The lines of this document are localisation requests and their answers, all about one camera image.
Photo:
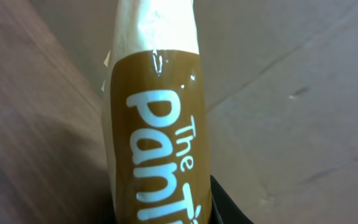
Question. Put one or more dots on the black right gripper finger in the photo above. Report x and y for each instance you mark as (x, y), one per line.
(224, 210)

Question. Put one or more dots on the beige snack pouch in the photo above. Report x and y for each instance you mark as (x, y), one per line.
(154, 119)

